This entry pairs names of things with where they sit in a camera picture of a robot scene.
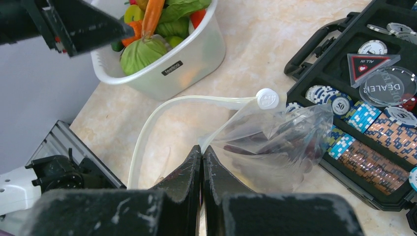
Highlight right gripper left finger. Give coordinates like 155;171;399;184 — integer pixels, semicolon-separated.
19;146;202;236

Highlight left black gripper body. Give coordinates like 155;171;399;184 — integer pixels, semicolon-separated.
0;0;134;57

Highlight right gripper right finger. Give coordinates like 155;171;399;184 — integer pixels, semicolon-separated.
202;147;363;236

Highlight clear zip top bag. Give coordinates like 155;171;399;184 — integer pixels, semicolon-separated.
127;88;333;193

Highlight white plastic basket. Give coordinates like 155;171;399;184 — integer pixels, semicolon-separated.
90;0;226;100

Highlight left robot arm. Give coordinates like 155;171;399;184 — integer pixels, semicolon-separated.
0;0;134;215

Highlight green cabbage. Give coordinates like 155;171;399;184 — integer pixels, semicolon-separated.
120;38;168;75

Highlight orange carrot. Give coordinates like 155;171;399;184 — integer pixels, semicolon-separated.
141;0;165;39

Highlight green lettuce leaf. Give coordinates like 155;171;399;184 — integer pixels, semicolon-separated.
155;0;211;39

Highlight poker chips in case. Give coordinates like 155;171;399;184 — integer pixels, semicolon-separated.
286;22;417;196

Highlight triangular all-in token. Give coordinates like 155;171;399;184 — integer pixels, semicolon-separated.
347;54;401;89

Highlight black carrying case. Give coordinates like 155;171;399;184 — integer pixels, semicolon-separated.
284;0;417;211

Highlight clear dealer button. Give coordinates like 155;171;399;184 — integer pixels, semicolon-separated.
359;66;417;107

